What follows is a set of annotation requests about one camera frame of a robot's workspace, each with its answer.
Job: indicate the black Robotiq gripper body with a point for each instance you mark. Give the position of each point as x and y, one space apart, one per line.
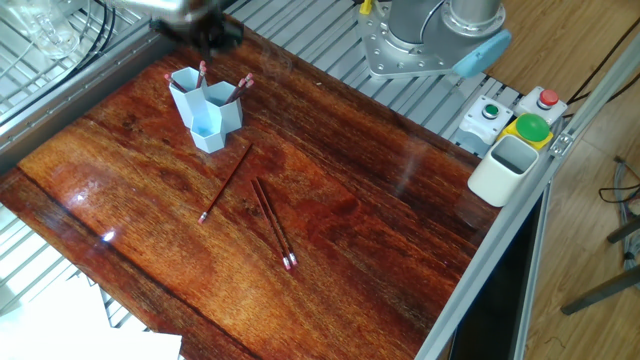
215 35

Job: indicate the light blue hexagonal pen holder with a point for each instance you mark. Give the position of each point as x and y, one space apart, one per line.
205 125

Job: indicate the white rounded rectangular pen holder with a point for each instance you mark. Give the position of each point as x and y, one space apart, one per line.
495 180

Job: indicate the clear plastic container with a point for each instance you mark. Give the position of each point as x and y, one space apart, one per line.
45 28

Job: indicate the brown wood-grain board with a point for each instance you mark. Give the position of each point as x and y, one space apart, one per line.
380 220

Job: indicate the white control button box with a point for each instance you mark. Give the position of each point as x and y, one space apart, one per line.
478 125

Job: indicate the large white paper sheet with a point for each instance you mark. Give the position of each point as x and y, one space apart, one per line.
50 335

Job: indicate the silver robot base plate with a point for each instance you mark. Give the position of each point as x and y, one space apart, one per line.
395 55

